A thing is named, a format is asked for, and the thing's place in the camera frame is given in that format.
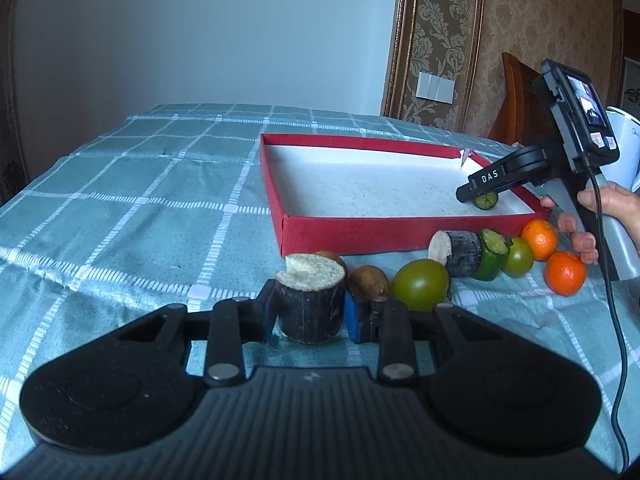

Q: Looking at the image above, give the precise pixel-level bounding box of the lying dark sugarcane piece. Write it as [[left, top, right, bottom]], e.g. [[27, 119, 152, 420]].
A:
[[427, 231, 483, 278]]

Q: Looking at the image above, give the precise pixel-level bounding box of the red shallow cardboard box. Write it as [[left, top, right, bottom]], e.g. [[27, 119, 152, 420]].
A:
[[260, 133, 550, 256]]

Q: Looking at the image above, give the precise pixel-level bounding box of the wooden headboard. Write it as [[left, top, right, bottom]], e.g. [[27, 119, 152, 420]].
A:
[[489, 52, 554, 145]]

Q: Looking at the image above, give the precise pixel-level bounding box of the large green tomato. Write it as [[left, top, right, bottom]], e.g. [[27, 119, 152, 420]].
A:
[[390, 259, 450, 312]]

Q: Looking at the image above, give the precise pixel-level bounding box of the brown kiwi fruit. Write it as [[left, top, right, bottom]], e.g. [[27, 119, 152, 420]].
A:
[[347, 266, 390, 300]]

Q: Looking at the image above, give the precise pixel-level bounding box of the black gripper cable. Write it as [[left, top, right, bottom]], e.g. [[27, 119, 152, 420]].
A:
[[581, 156, 632, 474]]

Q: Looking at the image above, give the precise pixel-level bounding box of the dark sugarcane piece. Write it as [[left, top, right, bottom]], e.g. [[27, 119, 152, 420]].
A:
[[276, 254, 346, 344], [427, 231, 483, 278]]

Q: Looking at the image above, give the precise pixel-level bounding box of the white electric kettle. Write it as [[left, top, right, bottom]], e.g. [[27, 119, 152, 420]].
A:
[[602, 106, 640, 193]]

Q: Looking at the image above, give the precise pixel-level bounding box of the brown round fruit behind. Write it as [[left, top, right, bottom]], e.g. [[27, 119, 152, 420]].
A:
[[314, 250, 348, 275]]

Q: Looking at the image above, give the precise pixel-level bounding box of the teal plaid bedspread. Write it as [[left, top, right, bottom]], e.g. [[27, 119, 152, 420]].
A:
[[1, 104, 639, 469]]

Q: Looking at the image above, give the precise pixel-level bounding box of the white wall switch panel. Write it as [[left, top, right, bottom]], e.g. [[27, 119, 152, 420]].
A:
[[416, 72, 454, 104]]

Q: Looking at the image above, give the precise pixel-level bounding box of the green cucumber piece outside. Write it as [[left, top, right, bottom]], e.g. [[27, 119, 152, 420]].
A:
[[473, 229, 510, 281]]

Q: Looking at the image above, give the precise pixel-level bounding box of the framed wall picture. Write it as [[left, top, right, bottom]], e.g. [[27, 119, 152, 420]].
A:
[[620, 58, 640, 117]]

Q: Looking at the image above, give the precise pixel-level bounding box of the orange tangerine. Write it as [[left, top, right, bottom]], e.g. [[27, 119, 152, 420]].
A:
[[544, 250, 587, 296], [521, 219, 559, 261]]

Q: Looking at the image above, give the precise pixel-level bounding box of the small green cucumber piece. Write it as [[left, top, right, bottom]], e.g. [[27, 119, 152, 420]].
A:
[[473, 191, 499, 210]]

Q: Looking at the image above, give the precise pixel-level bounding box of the gripper camera display unit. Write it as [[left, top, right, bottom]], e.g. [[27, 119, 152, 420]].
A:
[[534, 58, 620, 174]]

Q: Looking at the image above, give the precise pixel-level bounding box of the small green tomato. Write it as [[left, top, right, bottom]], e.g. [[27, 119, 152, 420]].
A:
[[502, 236, 534, 278]]

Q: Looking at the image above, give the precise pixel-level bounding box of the person's right hand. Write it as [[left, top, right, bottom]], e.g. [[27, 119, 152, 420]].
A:
[[540, 180, 640, 266]]

